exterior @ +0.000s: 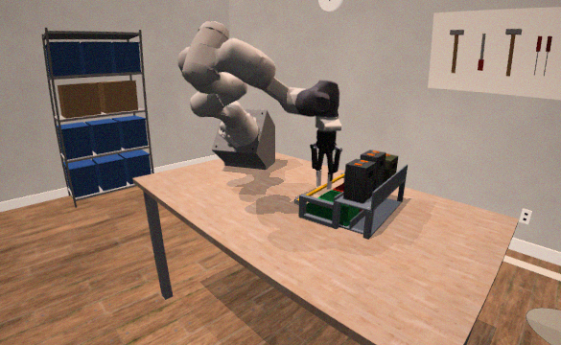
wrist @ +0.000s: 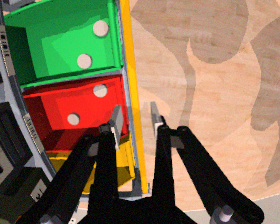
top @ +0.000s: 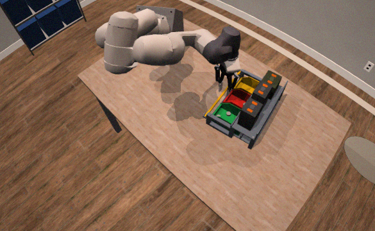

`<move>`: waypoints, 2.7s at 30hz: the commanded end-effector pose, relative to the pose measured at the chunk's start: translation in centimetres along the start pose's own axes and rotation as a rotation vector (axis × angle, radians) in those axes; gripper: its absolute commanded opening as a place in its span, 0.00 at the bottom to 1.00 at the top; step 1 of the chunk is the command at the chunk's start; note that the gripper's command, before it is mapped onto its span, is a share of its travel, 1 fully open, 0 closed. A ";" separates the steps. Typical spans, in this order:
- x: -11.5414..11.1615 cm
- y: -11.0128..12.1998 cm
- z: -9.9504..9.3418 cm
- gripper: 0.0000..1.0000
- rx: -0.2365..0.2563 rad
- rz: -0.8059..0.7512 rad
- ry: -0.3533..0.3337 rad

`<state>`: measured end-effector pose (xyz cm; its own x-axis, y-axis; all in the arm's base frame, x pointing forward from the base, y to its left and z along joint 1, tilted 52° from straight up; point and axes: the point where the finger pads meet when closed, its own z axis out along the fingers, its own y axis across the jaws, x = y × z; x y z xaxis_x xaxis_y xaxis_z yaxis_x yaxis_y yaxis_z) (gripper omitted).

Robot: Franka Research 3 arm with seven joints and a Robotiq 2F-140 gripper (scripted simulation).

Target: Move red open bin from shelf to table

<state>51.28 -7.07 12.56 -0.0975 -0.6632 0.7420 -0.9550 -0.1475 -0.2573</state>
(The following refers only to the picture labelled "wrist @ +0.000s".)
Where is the red bin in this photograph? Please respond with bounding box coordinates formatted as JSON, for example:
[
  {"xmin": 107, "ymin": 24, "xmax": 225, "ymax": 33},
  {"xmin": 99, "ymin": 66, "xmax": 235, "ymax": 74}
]
[{"xmin": 22, "ymin": 74, "xmax": 129, "ymax": 152}]

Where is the beige round disc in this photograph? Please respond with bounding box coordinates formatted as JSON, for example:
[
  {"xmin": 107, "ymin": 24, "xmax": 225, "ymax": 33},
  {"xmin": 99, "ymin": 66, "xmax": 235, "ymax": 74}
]
[
  {"xmin": 67, "ymin": 112, "xmax": 81, "ymax": 125},
  {"xmin": 93, "ymin": 20, "xmax": 109, "ymax": 37},
  {"xmin": 77, "ymin": 54, "xmax": 93, "ymax": 69},
  {"xmin": 93, "ymin": 83, "xmax": 108, "ymax": 97}
]

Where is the grey metal shelf rack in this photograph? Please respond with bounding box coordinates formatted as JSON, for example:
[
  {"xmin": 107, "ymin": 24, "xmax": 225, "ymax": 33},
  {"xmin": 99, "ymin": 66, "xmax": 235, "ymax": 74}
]
[{"xmin": 0, "ymin": 0, "xmax": 151, "ymax": 201}]

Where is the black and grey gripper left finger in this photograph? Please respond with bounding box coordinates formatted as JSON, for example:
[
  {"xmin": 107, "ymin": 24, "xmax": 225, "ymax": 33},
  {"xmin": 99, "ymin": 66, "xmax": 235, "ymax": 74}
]
[{"xmin": 15, "ymin": 104, "xmax": 124, "ymax": 224}]

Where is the yellow open bin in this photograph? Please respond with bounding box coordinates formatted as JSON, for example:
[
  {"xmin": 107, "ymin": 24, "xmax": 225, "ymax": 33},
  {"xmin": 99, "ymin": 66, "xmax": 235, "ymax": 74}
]
[{"xmin": 47, "ymin": 130, "xmax": 135, "ymax": 194}]

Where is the green open bin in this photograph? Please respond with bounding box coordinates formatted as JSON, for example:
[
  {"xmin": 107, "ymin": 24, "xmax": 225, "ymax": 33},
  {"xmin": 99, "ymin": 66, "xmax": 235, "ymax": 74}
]
[{"xmin": 4, "ymin": 0, "xmax": 123, "ymax": 88}]

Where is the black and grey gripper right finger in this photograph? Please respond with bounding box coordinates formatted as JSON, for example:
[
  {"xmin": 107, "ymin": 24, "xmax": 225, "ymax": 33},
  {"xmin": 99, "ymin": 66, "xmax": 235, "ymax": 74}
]
[{"xmin": 148, "ymin": 101, "xmax": 264, "ymax": 224}]

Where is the orange bar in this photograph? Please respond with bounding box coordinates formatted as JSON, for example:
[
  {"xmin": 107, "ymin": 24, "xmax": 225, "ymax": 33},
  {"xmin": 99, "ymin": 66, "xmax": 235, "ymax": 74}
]
[{"xmin": 120, "ymin": 0, "xmax": 148, "ymax": 193}]

